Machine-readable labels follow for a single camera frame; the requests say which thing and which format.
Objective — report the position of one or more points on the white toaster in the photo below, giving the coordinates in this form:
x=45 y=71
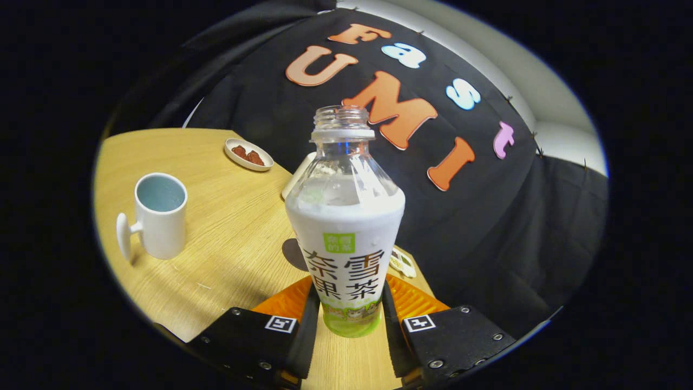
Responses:
x=296 y=176

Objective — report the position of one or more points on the white cup blue inside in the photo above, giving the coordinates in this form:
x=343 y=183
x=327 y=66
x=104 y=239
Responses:
x=159 y=227

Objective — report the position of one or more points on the small white plate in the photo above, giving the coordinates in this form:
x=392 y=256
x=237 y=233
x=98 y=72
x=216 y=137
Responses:
x=246 y=162

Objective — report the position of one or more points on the white divided dish with beans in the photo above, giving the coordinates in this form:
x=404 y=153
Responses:
x=403 y=264

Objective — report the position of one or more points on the wooden table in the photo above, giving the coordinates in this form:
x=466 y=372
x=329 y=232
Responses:
x=227 y=238

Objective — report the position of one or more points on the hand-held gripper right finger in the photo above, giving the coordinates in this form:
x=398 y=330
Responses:
x=395 y=346

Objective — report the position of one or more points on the red food piece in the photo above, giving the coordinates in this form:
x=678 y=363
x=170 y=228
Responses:
x=255 y=158
x=239 y=151

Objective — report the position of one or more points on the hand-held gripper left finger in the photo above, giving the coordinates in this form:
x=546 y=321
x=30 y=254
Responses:
x=303 y=341

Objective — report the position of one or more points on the clear juice bottle white label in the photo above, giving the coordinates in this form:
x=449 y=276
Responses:
x=346 y=227

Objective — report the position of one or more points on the dark brown round coaster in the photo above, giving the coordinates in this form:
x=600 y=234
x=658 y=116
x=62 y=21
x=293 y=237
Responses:
x=292 y=255

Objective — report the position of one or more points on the black backdrop cloth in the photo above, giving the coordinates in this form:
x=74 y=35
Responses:
x=487 y=227

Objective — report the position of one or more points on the white frame pole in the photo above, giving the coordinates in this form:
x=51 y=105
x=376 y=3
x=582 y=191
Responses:
x=192 y=112

